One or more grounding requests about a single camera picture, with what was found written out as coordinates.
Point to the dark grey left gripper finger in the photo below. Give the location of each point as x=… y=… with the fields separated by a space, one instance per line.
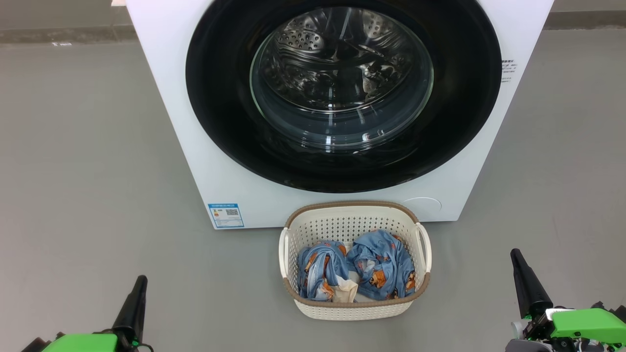
x=133 y=313

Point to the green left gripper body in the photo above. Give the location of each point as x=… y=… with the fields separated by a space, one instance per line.
x=78 y=344

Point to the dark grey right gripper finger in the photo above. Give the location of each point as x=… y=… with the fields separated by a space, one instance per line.
x=530 y=293

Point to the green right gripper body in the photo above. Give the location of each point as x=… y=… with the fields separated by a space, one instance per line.
x=587 y=322

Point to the dark washing machine door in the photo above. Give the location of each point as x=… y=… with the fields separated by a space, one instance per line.
x=220 y=98

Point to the white front-load washing machine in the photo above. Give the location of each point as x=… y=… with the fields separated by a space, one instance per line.
x=195 y=171

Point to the steel washer drum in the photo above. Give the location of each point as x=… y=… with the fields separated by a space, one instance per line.
x=313 y=49

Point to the blue energy label sticker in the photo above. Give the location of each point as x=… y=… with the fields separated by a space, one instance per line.
x=225 y=215

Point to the round white filter cover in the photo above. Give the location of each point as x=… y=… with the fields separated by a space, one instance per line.
x=420 y=205

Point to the cream perforated laundry basket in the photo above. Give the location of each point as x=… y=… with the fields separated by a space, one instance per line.
x=342 y=225

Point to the black printed text label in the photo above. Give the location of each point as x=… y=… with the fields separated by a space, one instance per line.
x=508 y=66

